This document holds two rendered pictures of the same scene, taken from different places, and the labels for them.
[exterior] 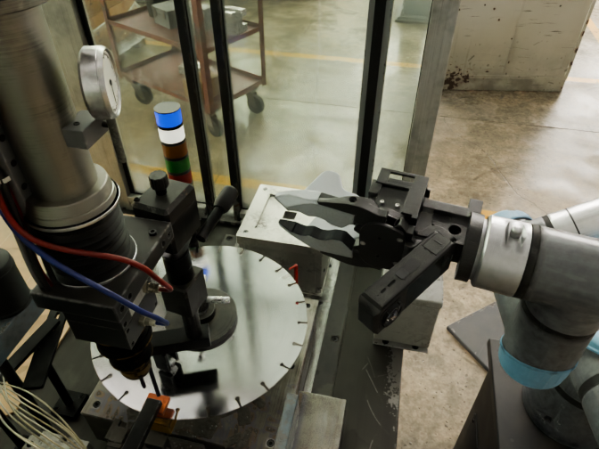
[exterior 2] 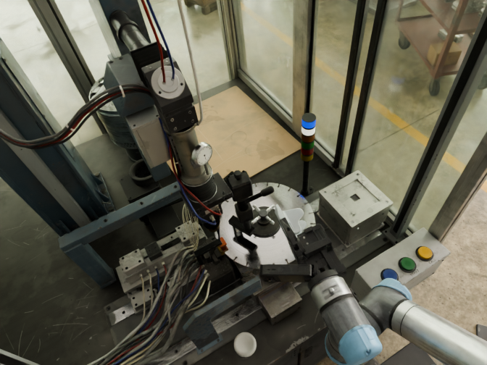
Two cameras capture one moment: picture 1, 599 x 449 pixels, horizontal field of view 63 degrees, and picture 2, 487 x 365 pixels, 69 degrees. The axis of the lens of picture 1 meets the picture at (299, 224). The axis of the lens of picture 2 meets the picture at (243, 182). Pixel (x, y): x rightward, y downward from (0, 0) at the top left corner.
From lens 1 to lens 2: 0.51 m
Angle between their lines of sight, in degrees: 39
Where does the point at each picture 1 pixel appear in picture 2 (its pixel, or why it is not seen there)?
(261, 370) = (264, 259)
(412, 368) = not seen: hidden behind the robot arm
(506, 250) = (321, 294)
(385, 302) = (264, 274)
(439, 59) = (476, 171)
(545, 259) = (330, 309)
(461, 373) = not seen: hidden behind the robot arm
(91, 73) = (194, 155)
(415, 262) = (288, 269)
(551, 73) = not seen: outside the picture
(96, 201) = (196, 181)
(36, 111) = (182, 154)
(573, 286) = (331, 328)
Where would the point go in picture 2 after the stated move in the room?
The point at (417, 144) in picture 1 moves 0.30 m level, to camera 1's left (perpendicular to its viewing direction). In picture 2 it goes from (448, 208) to (360, 156)
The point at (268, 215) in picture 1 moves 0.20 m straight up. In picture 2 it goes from (345, 190) to (352, 152)
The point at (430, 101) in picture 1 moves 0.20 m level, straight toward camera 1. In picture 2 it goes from (462, 190) to (402, 221)
